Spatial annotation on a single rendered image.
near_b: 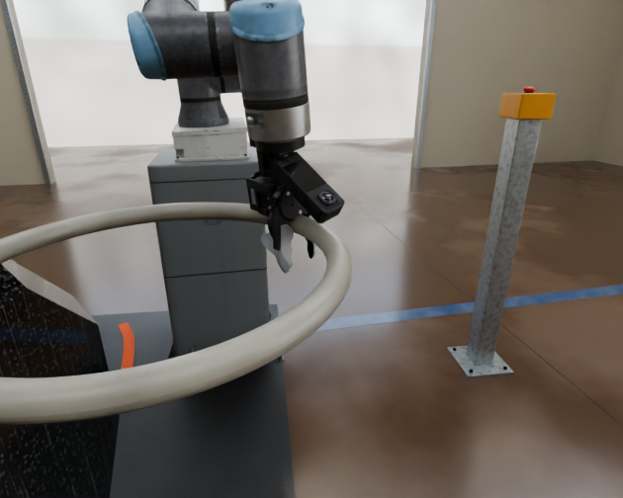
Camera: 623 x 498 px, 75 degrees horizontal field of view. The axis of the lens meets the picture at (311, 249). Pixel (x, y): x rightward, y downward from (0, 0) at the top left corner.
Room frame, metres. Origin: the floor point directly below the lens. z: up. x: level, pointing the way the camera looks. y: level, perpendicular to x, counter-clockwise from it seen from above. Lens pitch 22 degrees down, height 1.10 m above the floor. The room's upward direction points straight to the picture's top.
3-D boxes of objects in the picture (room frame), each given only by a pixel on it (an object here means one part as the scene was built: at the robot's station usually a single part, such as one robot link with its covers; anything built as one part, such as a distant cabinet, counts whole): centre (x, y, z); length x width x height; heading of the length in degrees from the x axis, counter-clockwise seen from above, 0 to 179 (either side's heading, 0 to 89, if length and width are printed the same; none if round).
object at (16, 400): (0.45, 0.20, 0.90); 0.49 x 0.49 x 0.03
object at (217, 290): (1.62, 0.41, 0.43); 0.50 x 0.50 x 0.85; 12
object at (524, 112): (1.44, -0.72, 0.54); 0.20 x 0.20 x 1.09; 7
